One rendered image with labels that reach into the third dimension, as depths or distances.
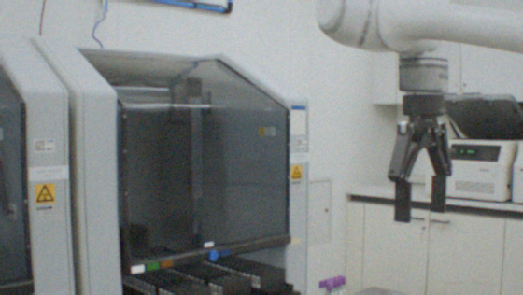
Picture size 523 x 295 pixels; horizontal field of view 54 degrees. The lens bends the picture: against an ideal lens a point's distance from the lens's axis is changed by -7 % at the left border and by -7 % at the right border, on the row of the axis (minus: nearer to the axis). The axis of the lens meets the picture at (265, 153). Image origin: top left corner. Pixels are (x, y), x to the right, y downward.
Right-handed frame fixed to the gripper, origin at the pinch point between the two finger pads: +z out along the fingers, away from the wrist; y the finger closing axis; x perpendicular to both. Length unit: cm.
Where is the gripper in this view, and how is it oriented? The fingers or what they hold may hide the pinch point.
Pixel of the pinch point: (421, 208)
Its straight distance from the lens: 99.8
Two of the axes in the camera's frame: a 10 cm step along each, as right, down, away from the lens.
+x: -6.9, -0.4, 7.2
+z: 0.0, 10.0, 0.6
